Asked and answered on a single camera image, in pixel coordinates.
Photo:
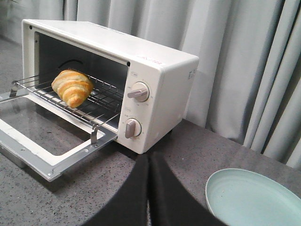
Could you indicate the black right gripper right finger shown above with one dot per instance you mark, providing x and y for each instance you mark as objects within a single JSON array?
[{"x": 170, "y": 203}]

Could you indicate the metal oven rack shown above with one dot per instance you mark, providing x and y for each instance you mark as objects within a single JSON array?
[{"x": 103, "y": 105}]

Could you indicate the upper oven knob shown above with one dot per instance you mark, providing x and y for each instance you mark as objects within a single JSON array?
[{"x": 139, "y": 91}]

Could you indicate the oven knob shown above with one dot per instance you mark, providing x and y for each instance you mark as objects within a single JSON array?
[
  {"x": 139, "y": 91},
  {"x": 133, "y": 128}
]

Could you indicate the grey curtain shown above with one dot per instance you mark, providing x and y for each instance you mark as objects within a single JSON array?
[{"x": 248, "y": 82}]

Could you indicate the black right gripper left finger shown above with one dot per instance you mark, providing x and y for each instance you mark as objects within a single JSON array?
[{"x": 128, "y": 206}]

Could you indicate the golden croissant bread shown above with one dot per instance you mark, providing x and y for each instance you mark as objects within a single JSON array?
[{"x": 72, "y": 87}]

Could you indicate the white toaster oven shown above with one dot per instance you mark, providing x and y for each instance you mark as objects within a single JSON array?
[{"x": 121, "y": 60}]

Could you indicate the light green plate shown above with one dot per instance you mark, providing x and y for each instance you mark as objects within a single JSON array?
[{"x": 240, "y": 197}]

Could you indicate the oven glass door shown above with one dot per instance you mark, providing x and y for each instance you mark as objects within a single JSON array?
[{"x": 39, "y": 132}]

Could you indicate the lower oven knob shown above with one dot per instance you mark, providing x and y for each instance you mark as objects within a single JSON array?
[{"x": 133, "y": 128}]

